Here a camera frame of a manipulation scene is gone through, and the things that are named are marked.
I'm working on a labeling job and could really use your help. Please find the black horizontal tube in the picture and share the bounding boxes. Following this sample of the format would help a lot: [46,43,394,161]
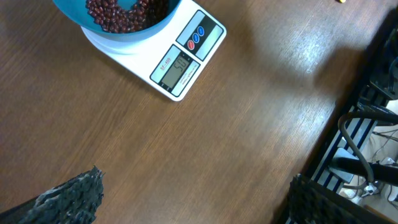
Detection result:
[331,157,398,186]

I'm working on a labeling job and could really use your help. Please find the white digital kitchen scale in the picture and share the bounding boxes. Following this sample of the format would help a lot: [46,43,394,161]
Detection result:
[83,0,227,101]

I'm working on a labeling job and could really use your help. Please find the red beans in bowl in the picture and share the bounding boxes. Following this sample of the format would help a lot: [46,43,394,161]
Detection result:
[86,0,169,34]

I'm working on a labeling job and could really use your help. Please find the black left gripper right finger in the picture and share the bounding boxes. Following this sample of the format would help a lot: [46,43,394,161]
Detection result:
[288,174,394,224]

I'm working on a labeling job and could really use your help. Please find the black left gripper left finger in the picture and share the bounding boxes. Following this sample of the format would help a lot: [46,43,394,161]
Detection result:
[1,167,104,223]

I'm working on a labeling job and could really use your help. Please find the teal blue bowl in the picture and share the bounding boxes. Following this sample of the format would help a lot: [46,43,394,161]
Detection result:
[53,0,182,39]

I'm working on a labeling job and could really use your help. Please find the grey curved cable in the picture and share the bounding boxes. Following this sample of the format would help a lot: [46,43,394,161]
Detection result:
[338,111,398,190]

